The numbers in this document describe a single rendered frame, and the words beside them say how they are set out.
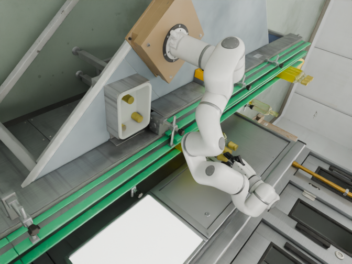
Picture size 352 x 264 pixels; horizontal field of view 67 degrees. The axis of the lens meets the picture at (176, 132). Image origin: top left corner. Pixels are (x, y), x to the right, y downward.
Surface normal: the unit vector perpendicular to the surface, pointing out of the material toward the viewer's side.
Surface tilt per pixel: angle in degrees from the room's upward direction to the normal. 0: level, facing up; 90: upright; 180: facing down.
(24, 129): 90
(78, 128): 0
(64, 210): 90
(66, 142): 0
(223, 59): 88
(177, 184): 90
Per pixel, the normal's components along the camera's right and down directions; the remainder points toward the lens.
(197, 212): 0.11, -0.77
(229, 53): -0.09, -0.44
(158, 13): -0.34, -0.33
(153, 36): 0.75, 0.48
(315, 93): -0.66, 0.42
